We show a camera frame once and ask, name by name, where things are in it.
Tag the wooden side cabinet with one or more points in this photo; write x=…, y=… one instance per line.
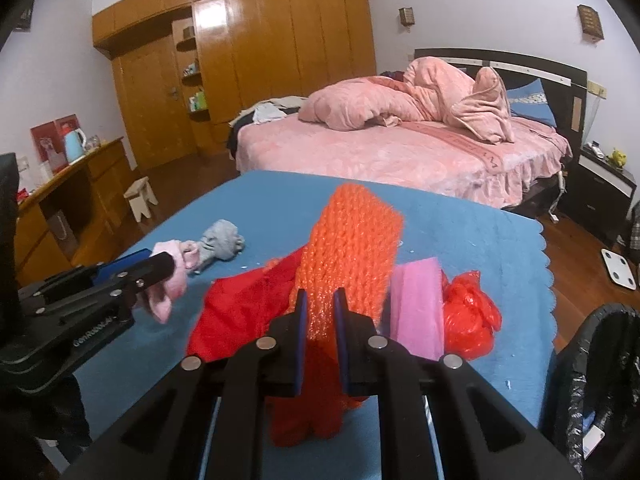
x=76, y=219

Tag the wall lamp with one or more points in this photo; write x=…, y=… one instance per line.
x=590, y=23
x=406, y=16

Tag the light blue kettle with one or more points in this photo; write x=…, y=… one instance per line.
x=75, y=145

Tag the pink face mask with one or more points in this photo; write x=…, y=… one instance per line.
x=417, y=308

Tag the black lined trash bin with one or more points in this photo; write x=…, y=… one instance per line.
x=594, y=380

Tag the orange foam net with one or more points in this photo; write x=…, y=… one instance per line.
x=352, y=246

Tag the red cloth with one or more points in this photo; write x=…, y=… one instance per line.
x=261, y=302

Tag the white tissue box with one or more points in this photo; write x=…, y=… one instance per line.
x=591, y=439

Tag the wooden wardrobe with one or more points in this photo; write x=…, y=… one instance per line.
x=184, y=69

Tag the grey sock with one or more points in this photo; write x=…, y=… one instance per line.
x=220, y=242

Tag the black nightstand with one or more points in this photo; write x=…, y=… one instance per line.
x=598, y=196

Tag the yellow toy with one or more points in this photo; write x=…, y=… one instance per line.
x=617, y=158

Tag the right wall lamp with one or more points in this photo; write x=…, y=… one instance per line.
x=590, y=23

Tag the red plastic bag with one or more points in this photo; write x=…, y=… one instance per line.
x=471, y=318

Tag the white step stool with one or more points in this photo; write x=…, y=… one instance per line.
x=139, y=196

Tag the left wall lamp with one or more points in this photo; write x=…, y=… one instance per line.
x=406, y=16

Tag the pink bed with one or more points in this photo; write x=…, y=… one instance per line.
x=428, y=156

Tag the white bathroom scale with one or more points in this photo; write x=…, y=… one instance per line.
x=618, y=269

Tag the blue table cloth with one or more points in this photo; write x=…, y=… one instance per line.
x=275, y=212

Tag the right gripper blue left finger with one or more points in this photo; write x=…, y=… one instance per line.
x=203, y=420

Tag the clothes pile on bed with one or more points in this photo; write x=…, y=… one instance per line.
x=271, y=109

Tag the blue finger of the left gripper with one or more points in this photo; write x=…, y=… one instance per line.
x=105, y=271
x=62, y=293

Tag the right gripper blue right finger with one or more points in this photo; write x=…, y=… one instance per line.
x=438, y=419

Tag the pink quilt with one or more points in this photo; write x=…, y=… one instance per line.
x=431, y=90

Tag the blue pillow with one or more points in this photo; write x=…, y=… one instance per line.
x=531, y=102

